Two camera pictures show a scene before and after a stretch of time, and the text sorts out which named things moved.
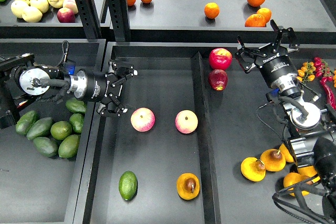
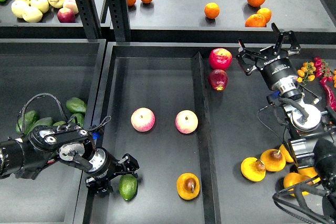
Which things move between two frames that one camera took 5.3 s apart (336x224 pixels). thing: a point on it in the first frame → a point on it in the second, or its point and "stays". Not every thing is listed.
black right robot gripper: (274, 66) stays
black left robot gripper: (100, 86) → (103, 164)
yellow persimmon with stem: (188, 186) stays
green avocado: (127, 184) stays
